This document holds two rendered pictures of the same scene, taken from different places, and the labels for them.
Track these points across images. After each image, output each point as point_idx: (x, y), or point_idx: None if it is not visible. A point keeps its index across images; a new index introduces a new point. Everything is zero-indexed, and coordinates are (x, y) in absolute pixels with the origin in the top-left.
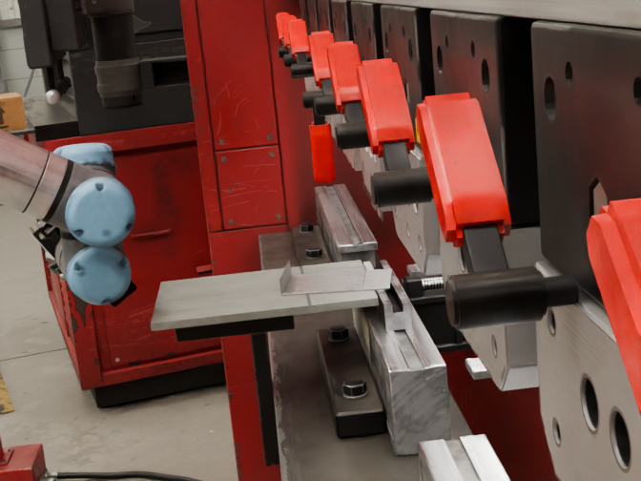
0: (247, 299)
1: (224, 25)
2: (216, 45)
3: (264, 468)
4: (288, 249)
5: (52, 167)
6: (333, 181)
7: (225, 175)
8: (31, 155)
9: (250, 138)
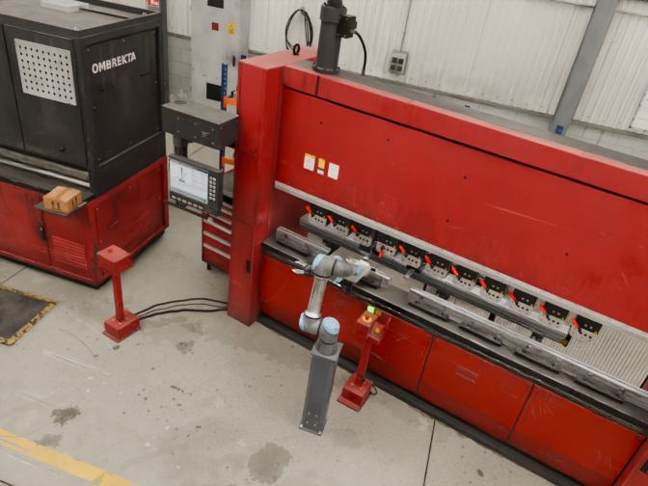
0: None
1: (263, 198)
2: (261, 202)
3: (255, 292)
4: (281, 246)
5: (356, 267)
6: (274, 225)
7: (258, 230)
8: (355, 266)
9: (263, 221)
